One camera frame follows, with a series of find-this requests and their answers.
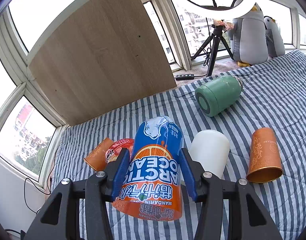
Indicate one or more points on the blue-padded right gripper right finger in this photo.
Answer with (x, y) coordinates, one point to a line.
(248, 217)

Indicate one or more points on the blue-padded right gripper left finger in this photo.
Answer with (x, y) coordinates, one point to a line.
(59, 216)

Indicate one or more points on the blue orange Arctic Ocean cup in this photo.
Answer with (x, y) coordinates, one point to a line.
(151, 188)

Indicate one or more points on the copper orange metal cup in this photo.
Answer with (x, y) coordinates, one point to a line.
(265, 162)

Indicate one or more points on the cream white plastic cup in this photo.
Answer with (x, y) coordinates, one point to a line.
(211, 149)

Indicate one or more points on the clear bottle with orange label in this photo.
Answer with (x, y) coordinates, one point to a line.
(115, 149)

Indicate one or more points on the green thermos bottle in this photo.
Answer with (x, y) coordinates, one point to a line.
(215, 96)

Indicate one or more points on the blue white striped quilt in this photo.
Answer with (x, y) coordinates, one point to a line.
(274, 96)

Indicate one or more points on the wooden board panel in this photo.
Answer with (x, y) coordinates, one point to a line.
(98, 55)

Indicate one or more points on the small grey penguin plush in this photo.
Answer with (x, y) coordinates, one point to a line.
(275, 43)

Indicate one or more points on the large grey penguin plush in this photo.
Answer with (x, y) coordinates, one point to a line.
(248, 38)

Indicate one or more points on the black tripod stand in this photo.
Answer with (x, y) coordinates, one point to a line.
(215, 38)

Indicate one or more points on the black cable remote switch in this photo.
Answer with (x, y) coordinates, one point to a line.
(181, 77)

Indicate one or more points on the white ring light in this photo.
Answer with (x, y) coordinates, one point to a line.
(244, 7)

